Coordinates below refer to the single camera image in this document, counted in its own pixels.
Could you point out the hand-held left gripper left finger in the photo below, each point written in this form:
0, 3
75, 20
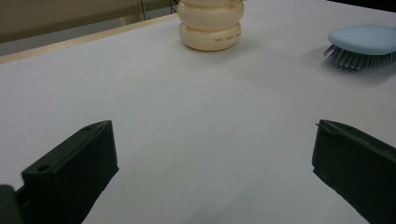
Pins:
68, 174

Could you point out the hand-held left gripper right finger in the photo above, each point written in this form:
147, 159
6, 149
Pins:
358, 168

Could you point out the light blue hairbrush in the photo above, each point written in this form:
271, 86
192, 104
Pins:
361, 39

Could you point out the cream ribbed holder cup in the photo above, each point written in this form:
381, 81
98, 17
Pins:
210, 18

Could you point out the wooden table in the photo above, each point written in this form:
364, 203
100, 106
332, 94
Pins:
77, 41

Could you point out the white table cover sheet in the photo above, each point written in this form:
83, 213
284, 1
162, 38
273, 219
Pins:
186, 109

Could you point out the beige wooden desk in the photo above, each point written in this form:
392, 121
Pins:
62, 15

